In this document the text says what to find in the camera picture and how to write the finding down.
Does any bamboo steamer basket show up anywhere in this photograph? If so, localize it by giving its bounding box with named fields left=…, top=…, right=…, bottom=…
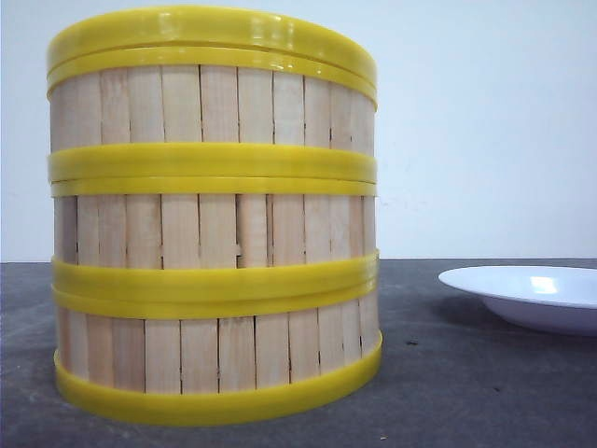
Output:
left=52, top=254, right=382, bottom=426
left=52, top=190, right=376, bottom=270
left=48, top=46, right=377, bottom=197

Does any white plate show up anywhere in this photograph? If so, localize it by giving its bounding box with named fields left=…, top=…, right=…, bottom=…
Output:
left=438, top=266, right=596, bottom=337

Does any woven bamboo steamer lid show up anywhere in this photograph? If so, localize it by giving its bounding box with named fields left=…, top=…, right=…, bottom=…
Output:
left=47, top=5, right=377, bottom=81

